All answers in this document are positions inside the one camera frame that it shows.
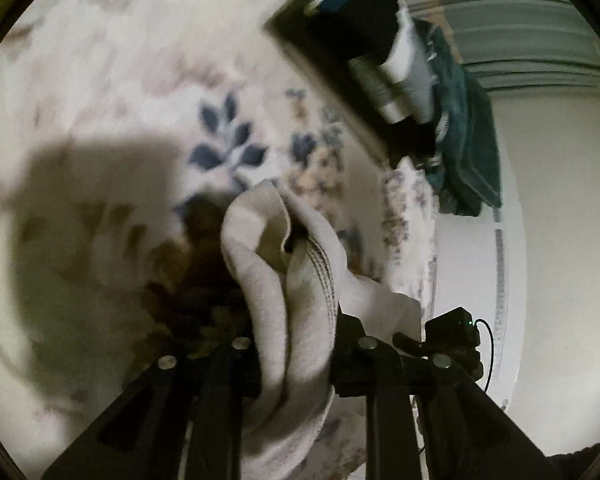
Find black storage box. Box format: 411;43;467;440
266;0;436;164

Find dark green folded clothes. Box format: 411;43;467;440
415;20;502;217

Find beige small garment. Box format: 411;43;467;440
221;181;422;479

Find folded white grey clothes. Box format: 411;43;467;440
349;0;434;125

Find floral patterned bed cover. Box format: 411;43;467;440
0;0;437;479

